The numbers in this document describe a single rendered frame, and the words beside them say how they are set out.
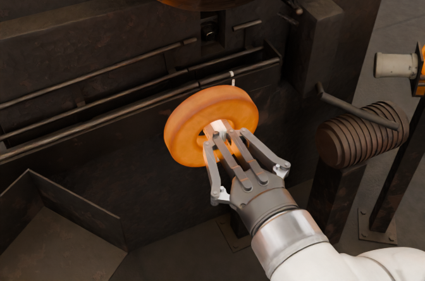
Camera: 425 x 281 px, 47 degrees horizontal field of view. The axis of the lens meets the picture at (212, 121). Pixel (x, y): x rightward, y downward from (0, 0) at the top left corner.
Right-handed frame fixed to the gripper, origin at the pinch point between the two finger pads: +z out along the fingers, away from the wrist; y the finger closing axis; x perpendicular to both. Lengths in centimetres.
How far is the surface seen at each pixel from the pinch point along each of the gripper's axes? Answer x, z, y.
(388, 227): -84, 0, 65
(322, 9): -5.7, 23.6, 37.8
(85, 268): -23.7, -3.1, -25.7
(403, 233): -85, -4, 69
